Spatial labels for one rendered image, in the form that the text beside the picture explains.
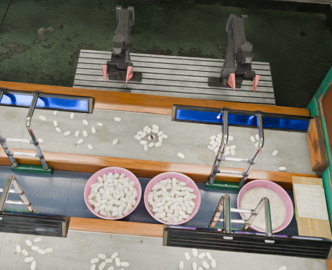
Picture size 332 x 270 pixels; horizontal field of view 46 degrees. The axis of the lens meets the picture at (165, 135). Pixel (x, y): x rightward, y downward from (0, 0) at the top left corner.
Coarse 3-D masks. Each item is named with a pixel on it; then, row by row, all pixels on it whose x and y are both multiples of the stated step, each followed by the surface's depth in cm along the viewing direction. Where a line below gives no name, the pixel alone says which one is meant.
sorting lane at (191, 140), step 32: (0, 128) 201; (64, 128) 203; (96, 128) 205; (128, 128) 206; (160, 128) 207; (192, 128) 208; (160, 160) 196; (192, 160) 198; (256, 160) 200; (288, 160) 201
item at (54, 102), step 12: (12, 96) 169; (24, 96) 169; (48, 96) 169; (60, 96) 168; (72, 96) 168; (84, 96) 169; (36, 108) 172; (48, 108) 171; (60, 108) 171; (72, 108) 171; (84, 108) 171
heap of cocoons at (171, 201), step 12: (168, 180) 190; (156, 192) 187; (168, 192) 188; (180, 192) 187; (192, 192) 190; (156, 204) 183; (168, 204) 184; (180, 204) 184; (192, 204) 184; (156, 216) 180; (168, 216) 181; (180, 216) 181
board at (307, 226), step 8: (296, 176) 192; (312, 184) 190; (320, 184) 190; (296, 208) 183; (296, 216) 181; (304, 224) 179; (312, 224) 179; (320, 224) 179; (328, 224) 179; (304, 232) 176; (312, 232) 177; (320, 232) 177; (328, 232) 177
